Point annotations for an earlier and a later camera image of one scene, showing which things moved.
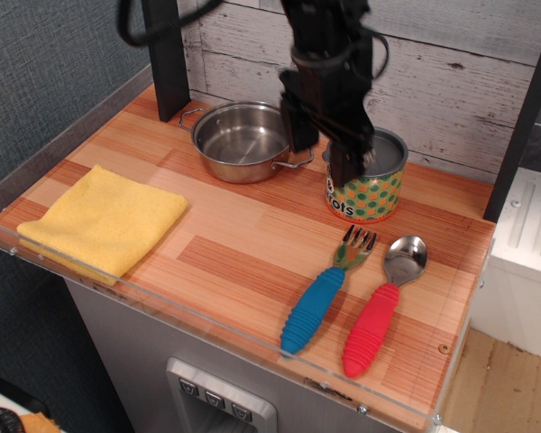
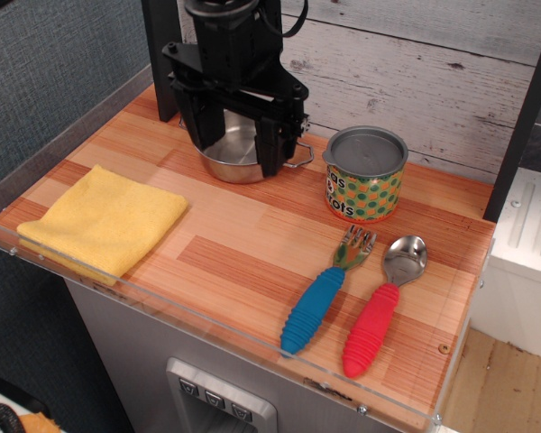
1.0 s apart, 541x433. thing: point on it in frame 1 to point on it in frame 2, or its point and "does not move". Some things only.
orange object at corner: [39, 423] does not move
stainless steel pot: [242, 142] does not move
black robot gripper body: [332, 83] to [237, 54]
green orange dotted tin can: [374, 196] does not move
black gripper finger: [348, 160] to [277, 135]
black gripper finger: [301, 133] to [205, 115]
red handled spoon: [405, 260] does not move
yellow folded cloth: [100, 225] does not move
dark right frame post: [515, 149] does not move
